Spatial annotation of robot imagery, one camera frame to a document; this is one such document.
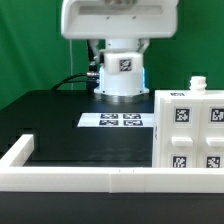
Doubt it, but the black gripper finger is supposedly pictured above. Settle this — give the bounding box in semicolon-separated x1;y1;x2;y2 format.
137;39;150;54
89;39;104;64

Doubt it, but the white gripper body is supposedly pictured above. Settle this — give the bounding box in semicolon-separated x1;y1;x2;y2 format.
61;0;178;39

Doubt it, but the white cabinet body box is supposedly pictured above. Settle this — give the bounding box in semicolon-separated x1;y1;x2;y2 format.
152;76;224;168

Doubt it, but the white cabinet top block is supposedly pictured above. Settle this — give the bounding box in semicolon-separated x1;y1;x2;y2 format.
104;52;143;75

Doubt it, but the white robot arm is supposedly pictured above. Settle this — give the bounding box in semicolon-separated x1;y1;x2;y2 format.
61;0;179;102

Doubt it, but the white base marker plate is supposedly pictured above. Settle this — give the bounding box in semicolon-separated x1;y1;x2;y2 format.
78;113;154;128

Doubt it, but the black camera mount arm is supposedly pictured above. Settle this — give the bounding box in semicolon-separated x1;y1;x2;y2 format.
87;40;98;72

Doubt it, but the white cable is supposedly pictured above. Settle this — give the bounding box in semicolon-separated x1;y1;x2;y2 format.
69;39;74;91

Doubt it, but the black cable bundle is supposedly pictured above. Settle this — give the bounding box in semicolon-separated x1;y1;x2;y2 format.
50;71;101;92

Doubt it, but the white U-shaped obstacle frame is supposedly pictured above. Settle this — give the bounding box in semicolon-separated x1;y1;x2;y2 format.
0;134;224;193

